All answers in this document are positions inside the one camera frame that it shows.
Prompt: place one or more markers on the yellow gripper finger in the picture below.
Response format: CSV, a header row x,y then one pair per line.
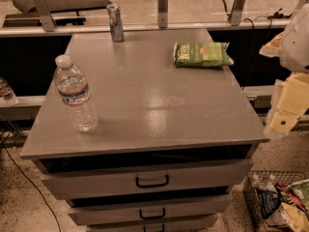
x,y
289,102
272,48

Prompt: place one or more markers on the redbull can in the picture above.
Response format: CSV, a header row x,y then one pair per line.
x,y
115,22

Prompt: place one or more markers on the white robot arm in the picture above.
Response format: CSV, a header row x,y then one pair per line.
x,y
294,47

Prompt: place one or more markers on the clear plastic water bottle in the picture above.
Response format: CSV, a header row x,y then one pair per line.
x,y
73,88

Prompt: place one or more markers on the green chip bag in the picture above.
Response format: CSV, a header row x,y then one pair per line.
x,y
201,55

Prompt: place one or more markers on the blue snack bag in basket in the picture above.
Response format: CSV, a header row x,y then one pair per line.
x,y
269,199

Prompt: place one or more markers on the grey drawer cabinet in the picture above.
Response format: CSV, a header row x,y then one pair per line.
x,y
154,119

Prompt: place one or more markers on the right metal bracket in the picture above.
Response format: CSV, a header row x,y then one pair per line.
x,y
236,12

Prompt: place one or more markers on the metal bracket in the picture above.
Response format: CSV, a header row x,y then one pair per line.
x,y
236,12
162,13
48,24

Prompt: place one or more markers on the wire basket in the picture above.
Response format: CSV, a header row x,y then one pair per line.
x,y
252,200

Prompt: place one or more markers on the middle metal bracket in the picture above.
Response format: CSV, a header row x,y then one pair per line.
x,y
162,13

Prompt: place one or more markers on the top drawer black handle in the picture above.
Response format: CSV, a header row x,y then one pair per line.
x,y
152,183

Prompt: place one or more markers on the drawer black handle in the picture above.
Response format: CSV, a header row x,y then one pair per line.
x,y
152,183
152,214
154,228

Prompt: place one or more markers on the bottom drawer black handle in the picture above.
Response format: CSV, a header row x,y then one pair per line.
x,y
154,228

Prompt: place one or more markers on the middle drawer black handle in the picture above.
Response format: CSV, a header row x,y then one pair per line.
x,y
152,214

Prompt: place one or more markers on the metal rail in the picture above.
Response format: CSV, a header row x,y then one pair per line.
x,y
13,32

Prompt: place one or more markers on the left metal bracket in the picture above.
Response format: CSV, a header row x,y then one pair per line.
x,y
48,24

